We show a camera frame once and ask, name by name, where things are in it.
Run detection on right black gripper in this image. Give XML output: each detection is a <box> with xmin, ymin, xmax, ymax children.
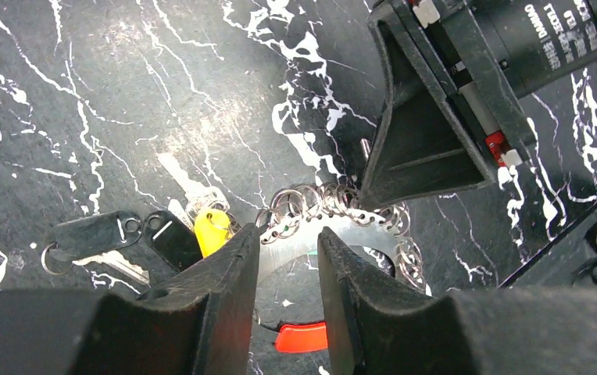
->
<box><xmin>360</xmin><ymin>1</ymin><xmax>597</xmax><ymax>209</ymax></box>

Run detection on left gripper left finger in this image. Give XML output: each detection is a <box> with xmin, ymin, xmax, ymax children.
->
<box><xmin>0</xmin><ymin>224</ymin><xmax>260</xmax><ymax>374</ymax></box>

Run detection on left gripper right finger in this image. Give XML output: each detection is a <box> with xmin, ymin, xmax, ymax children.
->
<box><xmin>318</xmin><ymin>234</ymin><xmax>597</xmax><ymax>374</ymax></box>

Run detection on metal keyring with red handle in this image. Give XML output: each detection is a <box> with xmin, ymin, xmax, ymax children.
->
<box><xmin>253</xmin><ymin>184</ymin><xmax>433</xmax><ymax>355</ymax></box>

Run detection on black tag keys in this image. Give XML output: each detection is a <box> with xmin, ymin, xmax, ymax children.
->
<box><xmin>41</xmin><ymin>209</ymin><xmax>202</xmax><ymax>285</ymax></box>

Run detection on yellow key tag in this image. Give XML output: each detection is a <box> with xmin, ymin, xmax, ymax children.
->
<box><xmin>194</xmin><ymin>208</ymin><xmax>232</xmax><ymax>258</ymax></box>

